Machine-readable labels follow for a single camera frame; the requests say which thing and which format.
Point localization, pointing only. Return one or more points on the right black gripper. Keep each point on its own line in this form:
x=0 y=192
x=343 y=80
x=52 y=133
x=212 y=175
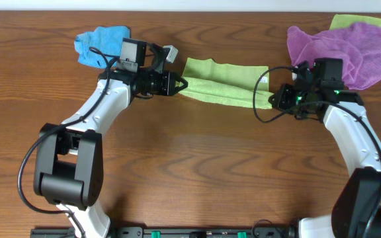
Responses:
x=278 y=100

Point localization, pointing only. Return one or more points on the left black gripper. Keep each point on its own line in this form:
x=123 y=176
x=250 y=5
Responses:
x=167 y=79

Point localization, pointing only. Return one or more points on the green microfiber cloth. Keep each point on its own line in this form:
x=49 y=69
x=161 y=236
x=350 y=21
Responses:
x=227 y=84

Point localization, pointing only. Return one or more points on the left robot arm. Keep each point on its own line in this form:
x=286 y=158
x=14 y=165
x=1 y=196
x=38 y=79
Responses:
x=69 y=163

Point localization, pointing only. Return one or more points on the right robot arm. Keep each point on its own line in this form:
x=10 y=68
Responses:
x=357 y=211

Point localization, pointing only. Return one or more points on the blue folded cloth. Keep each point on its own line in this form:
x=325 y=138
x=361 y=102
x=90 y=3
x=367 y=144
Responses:
x=106 y=39

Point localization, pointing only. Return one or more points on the purple crumpled cloth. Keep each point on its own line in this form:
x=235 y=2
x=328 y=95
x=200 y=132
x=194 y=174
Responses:
x=359 y=46

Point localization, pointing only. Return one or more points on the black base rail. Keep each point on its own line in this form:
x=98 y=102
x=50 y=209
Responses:
x=260 y=232

